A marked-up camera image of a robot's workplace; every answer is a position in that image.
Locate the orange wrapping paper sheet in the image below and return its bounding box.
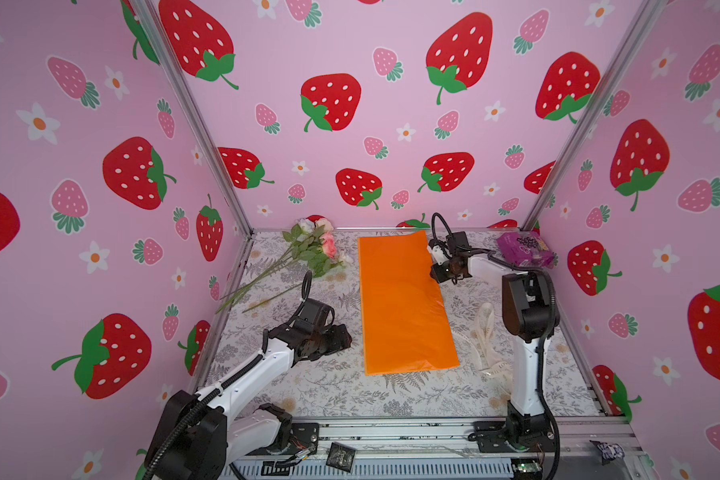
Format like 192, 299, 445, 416
358, 232, 460, 376

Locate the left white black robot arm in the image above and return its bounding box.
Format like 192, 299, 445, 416
142, 299, 352, 479

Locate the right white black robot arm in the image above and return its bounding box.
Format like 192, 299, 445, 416
428, 232, 559, 450

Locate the purple snack packet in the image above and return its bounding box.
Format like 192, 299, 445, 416
497, 232, 556, 267

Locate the white rose at back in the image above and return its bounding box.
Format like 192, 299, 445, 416
280, 218, 321, 264

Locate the white ribbon strip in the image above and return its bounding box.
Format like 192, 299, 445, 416
470, 302, 512, 394

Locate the black tag middle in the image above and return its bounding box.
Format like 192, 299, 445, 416
326, 442, 356, 473

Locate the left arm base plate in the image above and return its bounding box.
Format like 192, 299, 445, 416
248, 422, 320, 456

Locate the aluminium front rail frame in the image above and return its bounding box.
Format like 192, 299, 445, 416
218, 417, 658, 479

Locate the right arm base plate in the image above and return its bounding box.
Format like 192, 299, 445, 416
467, 420, 559, 453

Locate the right aluminium corner post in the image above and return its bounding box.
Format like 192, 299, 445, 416
520, 0, 666, 231

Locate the aluminium corner post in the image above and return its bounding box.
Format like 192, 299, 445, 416
132, 0, 254, 239
520, 0, 666, 231

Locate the left aluminium corner post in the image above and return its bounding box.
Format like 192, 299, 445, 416
132, 0, 254, 239

